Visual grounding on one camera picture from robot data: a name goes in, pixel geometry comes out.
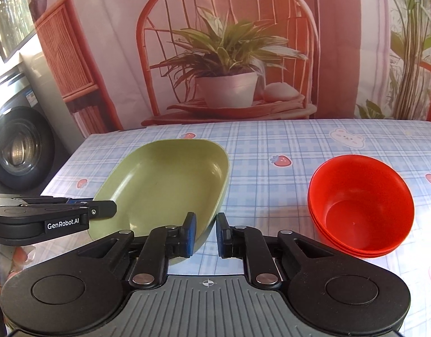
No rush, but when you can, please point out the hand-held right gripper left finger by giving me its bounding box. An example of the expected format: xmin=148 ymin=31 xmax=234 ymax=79
xmin=77 ymin=212 xmax=198 ymax=290

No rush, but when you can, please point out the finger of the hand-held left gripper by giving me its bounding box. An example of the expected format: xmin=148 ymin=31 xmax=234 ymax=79
xmin=12 ymin=197 xmax=97 ymax=206
xmin=20 ymin=200 xmax=117 ymax=220

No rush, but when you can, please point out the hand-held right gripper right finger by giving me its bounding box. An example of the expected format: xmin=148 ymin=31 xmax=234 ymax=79
xmin=215 ymin=212 xmax=344 ymax=288

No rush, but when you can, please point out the green square plate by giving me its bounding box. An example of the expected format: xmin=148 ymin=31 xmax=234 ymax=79
xmin=87 ymin=139 xmax=231 ymax=267

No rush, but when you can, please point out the red plastic bowl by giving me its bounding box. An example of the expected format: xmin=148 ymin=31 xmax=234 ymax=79
xmin=309 ymin=212 xmax=407 ymax=254
xmin=315 ymin=228 xmax=396 ymax=259
xmin=307 ymin=154 xmax=415 ymax=251

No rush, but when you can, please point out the person's left hand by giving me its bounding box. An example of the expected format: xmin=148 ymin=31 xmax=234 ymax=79
xmin=0 ymin=245 xmax=38 ymax=301

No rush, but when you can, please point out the grey washing machine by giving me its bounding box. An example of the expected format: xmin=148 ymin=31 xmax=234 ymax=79
xmin=0 ymin=51 xmax=74 ymax=197

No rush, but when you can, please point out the blue plaid tablecloth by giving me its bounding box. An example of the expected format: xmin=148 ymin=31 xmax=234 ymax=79
xmin=40 ymin=117 xmax=431 ymax=325

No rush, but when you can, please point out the printed backdrop cloth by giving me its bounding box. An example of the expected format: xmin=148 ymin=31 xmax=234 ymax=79
xmin=22 ymin=0 xmax=431 ymax=138

